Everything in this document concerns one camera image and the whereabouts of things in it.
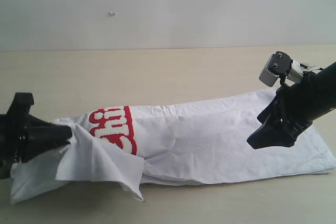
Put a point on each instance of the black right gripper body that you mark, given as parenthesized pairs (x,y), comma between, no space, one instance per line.
(296,107)

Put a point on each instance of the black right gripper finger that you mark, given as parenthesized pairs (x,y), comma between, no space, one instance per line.
(269,110)
(270,136)

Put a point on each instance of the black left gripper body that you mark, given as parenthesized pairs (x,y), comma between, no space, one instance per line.
(15,126)

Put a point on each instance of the white t-shirt with red lettering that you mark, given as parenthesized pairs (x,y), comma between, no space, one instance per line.
(203,142)

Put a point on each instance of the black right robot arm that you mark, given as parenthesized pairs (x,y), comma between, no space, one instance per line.
(326,89)

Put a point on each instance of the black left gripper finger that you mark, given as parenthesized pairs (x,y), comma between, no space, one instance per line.
(48,137)

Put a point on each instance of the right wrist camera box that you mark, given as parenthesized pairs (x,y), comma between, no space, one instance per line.
(281,66)

